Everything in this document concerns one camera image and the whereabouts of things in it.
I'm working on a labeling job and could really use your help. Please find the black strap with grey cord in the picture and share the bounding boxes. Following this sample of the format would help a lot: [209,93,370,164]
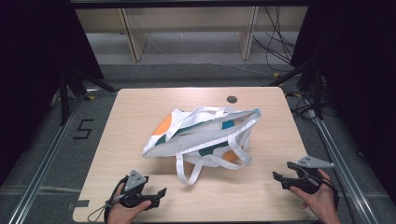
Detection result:
[86,175,129,224]

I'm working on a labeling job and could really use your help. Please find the person's left hand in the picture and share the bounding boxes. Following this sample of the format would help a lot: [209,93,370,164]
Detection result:
[106,200,153,224]

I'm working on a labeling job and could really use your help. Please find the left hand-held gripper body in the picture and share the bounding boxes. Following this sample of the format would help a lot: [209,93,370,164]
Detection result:
[119,169,162,210]

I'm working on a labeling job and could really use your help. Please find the bundle of black cables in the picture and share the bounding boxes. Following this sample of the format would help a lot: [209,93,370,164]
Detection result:
[252,6,297,73]

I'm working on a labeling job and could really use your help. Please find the person's right hand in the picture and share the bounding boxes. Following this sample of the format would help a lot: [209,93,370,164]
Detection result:
[289,169,342,224]

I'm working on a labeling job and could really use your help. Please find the dark curtain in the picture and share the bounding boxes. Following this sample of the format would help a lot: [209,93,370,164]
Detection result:
[0,0,106,188]
[290,0,396,197]

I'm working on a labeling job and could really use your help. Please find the light wooden shelf unit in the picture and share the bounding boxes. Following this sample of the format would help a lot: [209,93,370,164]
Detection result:
[74,5,309,63]

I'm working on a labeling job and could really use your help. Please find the black wrist strap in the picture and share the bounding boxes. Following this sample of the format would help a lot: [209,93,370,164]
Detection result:
[322,176,341,209]

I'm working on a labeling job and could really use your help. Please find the aluminium floor rail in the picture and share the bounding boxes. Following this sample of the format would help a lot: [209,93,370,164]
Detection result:
[7,92,86,224]
[310,117,380,224]

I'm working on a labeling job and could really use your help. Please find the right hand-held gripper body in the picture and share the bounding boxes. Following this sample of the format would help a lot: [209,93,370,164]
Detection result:
[281,155,335,195]

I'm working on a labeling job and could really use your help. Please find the white tote bag coloured patches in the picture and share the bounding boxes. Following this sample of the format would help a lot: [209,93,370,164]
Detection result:
[142,105,262,187]

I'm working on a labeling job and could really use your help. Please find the black metal stand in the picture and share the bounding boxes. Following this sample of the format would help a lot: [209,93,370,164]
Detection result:
[266,58,325,121]
[58,67,119,126]

